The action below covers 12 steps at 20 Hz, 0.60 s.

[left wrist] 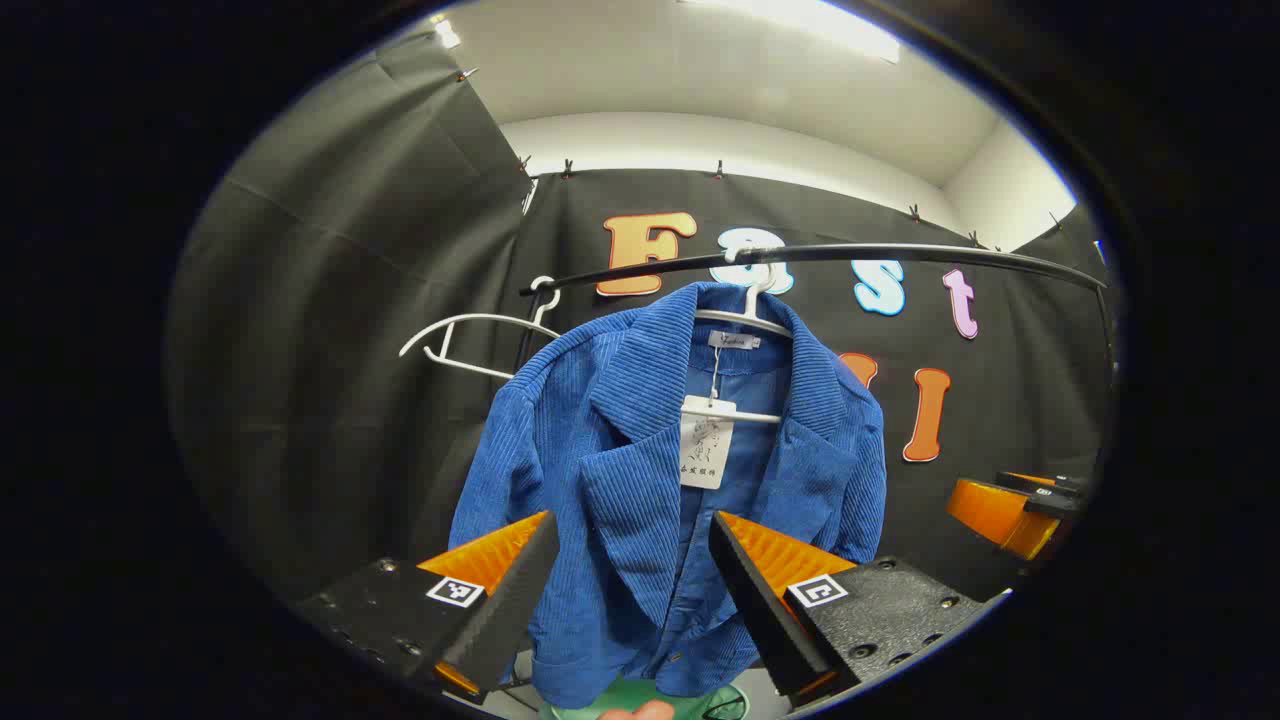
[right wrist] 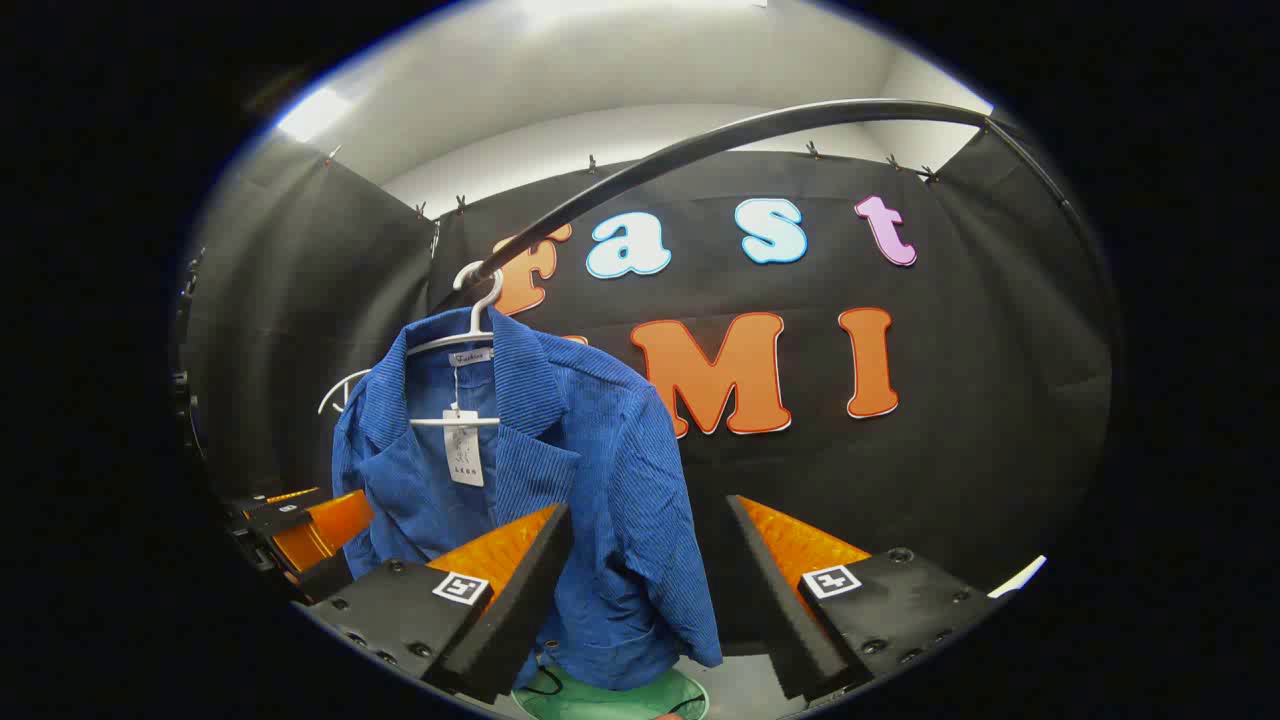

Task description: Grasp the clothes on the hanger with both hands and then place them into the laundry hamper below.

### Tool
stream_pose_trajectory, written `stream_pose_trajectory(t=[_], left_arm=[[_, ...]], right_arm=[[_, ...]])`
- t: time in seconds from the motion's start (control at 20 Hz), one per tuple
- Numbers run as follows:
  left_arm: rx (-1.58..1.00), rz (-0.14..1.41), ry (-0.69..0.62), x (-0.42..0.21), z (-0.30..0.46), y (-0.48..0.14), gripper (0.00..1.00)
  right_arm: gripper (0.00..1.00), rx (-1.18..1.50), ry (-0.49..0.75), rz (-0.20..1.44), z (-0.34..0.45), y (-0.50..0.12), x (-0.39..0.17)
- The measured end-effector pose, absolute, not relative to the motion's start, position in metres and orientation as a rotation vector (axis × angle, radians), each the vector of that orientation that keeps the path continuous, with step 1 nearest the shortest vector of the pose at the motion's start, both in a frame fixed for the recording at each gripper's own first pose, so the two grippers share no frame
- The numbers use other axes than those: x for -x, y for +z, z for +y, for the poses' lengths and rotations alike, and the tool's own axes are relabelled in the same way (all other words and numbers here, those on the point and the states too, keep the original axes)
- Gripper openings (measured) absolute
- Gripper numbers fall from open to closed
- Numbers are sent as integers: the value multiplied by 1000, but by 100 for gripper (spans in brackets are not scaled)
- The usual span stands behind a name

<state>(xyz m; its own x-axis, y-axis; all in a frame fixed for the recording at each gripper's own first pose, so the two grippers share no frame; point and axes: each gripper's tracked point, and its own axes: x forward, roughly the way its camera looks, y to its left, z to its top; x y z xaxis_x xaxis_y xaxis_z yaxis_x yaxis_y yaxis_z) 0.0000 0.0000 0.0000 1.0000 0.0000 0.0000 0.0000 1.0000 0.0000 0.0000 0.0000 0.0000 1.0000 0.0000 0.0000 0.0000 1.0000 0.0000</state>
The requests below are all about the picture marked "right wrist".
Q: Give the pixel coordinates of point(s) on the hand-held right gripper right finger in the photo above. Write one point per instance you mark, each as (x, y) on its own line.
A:
(775, 600)

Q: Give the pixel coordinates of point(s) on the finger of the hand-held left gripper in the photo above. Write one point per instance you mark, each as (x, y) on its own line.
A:
(300, 550)
(340, 518)

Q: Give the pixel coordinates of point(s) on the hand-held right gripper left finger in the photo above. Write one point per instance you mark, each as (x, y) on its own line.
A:
(520, 600)

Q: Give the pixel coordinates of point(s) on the green laundry hamper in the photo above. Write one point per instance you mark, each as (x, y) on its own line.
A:
(600, 703)

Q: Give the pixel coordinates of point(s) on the white clothes hanger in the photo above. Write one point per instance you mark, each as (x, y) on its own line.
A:
(484, 300)
(345, 378)

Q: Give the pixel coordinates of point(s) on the black clothes rack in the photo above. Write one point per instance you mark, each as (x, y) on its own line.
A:
(700, 145)

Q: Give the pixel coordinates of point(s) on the black backdrop cloth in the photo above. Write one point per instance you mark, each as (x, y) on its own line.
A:
(950, 450)

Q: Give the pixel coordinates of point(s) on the white flat panel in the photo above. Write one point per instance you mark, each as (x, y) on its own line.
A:
(1020, 578)

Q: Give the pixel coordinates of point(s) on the row of black backdrop clips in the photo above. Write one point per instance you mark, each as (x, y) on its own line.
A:
(592, 162)

